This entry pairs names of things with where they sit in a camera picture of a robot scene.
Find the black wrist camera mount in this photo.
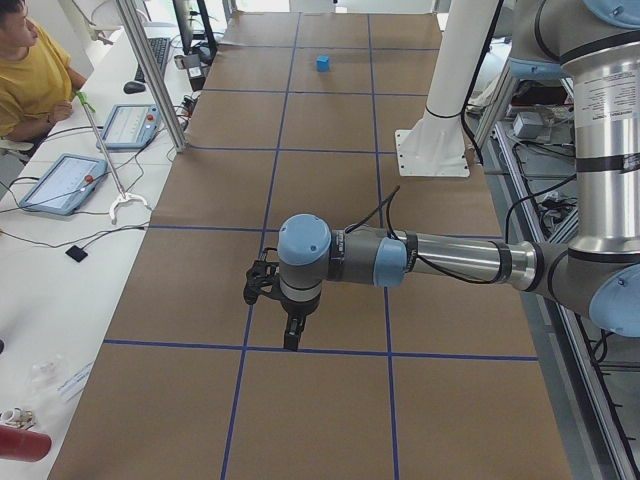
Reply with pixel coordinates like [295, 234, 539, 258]
[243, 247, 282, 305]

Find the teach pendant tablet near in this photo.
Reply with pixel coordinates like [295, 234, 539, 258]
[19, 154, 107, 216]

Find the teach pendant tablet far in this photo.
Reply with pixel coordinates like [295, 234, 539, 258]
[101, 104, 161, 151]

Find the red cylinder bottle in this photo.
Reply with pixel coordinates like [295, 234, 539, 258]
[0, 426, 52, 462]

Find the person in yellow shirt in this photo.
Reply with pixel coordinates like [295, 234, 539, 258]
[1, 1, 86, 142]

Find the blue cube block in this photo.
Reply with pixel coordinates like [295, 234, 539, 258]
[315, 55, 331, 72]

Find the aluminium frame post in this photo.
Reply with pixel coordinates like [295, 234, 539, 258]
[115, 0, 186, 153]

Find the teach pendant tablet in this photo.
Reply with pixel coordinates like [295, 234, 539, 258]
[19, 154, 107, 216]
[101, 104, 161, 151]

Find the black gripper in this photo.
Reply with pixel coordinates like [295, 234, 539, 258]
[280, 299, 311, 351]

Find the small black square pad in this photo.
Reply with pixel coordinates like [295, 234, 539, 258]
[65, 245, 88, 263]

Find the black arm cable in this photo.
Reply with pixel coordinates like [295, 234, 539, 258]
[344, 185, 581, 286]

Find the reacher grabber stick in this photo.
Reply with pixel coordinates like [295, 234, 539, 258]
[76, 90, 151, 225]

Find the black keyboard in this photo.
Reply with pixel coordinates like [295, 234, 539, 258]
[147, 37, 171, 75]

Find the black computer mouse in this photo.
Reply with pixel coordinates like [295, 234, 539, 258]
[123, 81, 146, 95]

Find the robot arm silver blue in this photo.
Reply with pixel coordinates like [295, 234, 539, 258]
[277, 1, 639, 350]

